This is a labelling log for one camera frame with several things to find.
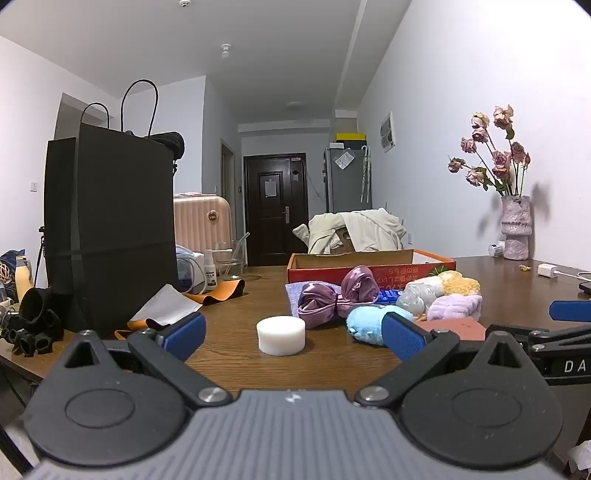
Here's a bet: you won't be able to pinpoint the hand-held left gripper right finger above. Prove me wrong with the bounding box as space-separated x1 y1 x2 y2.
355 312 541 409

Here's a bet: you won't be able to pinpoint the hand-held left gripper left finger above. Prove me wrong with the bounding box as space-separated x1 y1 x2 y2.
53 312 232 409

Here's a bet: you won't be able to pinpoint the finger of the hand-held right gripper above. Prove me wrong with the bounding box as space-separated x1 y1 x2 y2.
549 301 591 322
487 324 591 356

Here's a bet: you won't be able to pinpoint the blue plush toy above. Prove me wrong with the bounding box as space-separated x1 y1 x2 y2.
345 305 414 346

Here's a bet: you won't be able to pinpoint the grey plush toy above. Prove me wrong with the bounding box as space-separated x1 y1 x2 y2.
396 281 444 317

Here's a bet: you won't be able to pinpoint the pink sponge block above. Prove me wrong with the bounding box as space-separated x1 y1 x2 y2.
413 318 486 342

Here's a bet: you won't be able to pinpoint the lavender fluffy cloth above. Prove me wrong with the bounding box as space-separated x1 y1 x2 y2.
427 294 483 322

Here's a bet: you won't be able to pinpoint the yellow white plush toy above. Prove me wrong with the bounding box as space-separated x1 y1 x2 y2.
427 270 481 296

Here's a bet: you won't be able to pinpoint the purple satin bonnet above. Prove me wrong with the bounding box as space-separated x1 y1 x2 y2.
298 266 380 329

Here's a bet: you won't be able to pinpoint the white round sponge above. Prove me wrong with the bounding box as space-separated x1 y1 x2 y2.
256 316 306 356

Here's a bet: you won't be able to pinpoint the orange cardboard box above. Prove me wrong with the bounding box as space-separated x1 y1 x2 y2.
287 249 457 284

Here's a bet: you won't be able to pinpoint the lilac woven cloth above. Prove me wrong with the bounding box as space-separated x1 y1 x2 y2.
285 281 342 318

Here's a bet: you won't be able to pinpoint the white paper sheet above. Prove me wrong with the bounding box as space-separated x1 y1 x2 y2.
128 284 204 328

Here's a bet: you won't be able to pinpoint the orange neoprene sleeve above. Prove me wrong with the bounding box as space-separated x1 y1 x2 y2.
115 318 160 340
182 278 245 305

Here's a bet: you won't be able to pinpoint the white blue plastic package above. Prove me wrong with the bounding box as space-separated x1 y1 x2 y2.
175 244 206 294

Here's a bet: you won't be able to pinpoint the white spray bottle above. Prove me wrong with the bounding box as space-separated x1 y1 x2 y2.
204 250 218 291

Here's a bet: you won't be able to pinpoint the glass beaker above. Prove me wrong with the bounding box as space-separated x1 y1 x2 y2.
213 232 250 282

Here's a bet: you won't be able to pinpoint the white plastic bag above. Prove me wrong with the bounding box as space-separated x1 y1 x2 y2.
566 440 591 476

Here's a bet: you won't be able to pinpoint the pink textured vase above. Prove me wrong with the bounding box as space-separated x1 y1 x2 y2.
501 195 532 260

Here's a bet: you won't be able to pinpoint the pink suitcase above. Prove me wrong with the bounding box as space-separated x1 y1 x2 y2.
173 194 233 259

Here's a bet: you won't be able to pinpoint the beige jacket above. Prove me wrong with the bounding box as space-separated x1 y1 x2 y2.
292 209 407 254

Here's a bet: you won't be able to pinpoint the black paper bag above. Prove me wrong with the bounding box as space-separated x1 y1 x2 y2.
44 79 178 340

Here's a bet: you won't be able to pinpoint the dark wooden door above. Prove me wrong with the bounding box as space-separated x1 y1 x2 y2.
243 154 309 267

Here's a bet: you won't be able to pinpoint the black cylinder parts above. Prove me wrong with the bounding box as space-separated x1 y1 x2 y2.
7 287 65 357

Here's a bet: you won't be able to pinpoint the grey refrigerator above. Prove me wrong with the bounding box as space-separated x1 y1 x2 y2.
324 147 373 214

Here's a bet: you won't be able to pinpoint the white folded umbrella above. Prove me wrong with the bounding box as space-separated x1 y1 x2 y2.
360 144 371 204

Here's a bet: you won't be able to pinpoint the dried pink roses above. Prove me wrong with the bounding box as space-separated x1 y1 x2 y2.
447 104 532 197

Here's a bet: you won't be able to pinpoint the yellow bottle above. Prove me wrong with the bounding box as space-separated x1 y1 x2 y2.
15 255 34 301

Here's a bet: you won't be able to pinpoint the black cloth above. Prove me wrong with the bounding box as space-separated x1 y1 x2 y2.
151 131 185 160

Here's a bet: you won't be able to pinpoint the white wall panel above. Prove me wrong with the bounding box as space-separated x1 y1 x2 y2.
381 112 397 153

